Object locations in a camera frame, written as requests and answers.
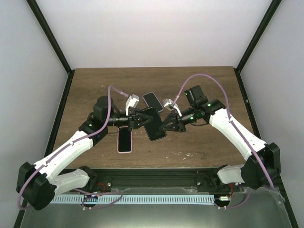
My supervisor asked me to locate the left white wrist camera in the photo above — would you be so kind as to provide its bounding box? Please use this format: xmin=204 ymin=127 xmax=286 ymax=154
xmin=125 ymin=94 xmax=140 ymax=116

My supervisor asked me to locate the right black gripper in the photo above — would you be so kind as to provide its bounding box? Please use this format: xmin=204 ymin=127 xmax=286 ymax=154
xmin=160 ymin=106 xmax=198 ymax=132

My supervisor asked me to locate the light blue slotted cable duct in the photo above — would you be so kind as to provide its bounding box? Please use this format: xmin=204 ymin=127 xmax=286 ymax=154
xmin=51 ymin=194 xmax=215 ymax=205

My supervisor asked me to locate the left black frame post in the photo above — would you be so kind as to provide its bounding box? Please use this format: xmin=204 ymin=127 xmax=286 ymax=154
xmin=26 ymin=0 xmax=72 ymax=74

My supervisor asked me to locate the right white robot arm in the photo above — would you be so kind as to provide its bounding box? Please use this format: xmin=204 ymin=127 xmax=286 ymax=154
xmin=160 ymin=85 xmax=281 ymax=191

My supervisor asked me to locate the phone in lilac case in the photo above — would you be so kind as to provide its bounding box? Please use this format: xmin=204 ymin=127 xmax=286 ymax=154
xmin=142 ymin=92 xmax=163 ymax=113

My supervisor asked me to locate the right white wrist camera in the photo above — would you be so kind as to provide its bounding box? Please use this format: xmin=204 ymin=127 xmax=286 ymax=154
xmin=163 ymin=98 xmax=182 ymax=117

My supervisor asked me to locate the right black frame post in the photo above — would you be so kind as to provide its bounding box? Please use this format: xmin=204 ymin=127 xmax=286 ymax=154
xmin=236 ymin=0 xmax=283 ymax=72

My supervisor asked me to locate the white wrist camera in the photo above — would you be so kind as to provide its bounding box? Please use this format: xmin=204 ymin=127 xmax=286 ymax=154
xmin=125 ymin=94 xmax=140 ymax=116
xmin=163 ymin=98 xmax=182 ymax=117

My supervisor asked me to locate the phone in pink case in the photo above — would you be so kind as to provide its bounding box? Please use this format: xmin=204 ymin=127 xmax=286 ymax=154
xmin=117 ymin=127 xmax=133 ymax=153

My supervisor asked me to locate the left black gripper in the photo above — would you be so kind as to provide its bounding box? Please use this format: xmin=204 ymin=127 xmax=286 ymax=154
xmin=105 ymin=108 xmax=153 ymax=132

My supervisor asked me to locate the black phone case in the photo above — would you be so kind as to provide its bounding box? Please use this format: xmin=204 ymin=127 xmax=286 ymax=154
xmin=142 ymin=107 xmax=167 ymax=142

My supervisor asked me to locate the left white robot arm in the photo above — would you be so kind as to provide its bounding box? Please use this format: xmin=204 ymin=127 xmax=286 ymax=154
xmin=16 ymin=95 xmax=154 ymax=210

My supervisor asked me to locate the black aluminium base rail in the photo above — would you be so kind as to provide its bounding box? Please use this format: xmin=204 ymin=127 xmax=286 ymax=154
xmin=59 ymin=167 xmax=281 ymax=193

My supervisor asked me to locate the black frame post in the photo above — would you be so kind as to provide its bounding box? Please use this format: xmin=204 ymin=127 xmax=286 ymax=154
xmin=26 ymin=0 xmax=72 ymax=74
xmin=236 ymin=0 xmax=283 ymax=72

